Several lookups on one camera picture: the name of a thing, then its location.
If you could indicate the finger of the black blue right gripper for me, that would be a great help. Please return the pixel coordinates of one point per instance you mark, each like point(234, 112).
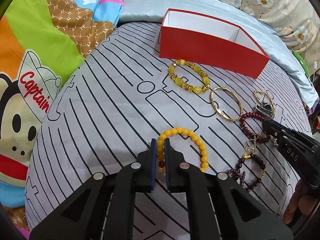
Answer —
point(274, 129)

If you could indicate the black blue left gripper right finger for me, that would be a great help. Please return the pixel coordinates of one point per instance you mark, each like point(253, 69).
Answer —
point(219, 208)

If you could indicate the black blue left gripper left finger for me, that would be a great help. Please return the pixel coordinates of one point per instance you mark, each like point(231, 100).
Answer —
point(103, 206)

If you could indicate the dark silver ring ornament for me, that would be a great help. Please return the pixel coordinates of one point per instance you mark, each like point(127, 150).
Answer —
point(265, 109)

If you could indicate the purple garnet bead strand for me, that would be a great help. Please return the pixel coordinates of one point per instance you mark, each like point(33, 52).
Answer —
point(237, 176)

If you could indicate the person's right hand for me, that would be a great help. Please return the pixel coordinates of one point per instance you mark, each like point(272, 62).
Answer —
point(299, 200)

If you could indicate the gold bangle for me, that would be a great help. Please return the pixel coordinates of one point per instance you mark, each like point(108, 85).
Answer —
point(226, 103)

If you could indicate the green plastic object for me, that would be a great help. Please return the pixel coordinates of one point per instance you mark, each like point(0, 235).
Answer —
point(302, 62)

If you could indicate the grey striped quilt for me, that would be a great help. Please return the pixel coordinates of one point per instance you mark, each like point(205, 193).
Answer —
point(123, 98)

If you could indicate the grey floral bedding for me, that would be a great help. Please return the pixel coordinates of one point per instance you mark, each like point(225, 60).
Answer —
point(295, 21)

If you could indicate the red open gift box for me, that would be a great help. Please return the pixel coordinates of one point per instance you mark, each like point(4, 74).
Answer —
point(212, 41)

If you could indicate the light blue duvet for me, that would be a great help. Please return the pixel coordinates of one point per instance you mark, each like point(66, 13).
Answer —
point(154, 10)

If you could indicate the colourful cartoon monkey blanket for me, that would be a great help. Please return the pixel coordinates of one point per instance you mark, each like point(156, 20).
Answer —
point(43, 45)

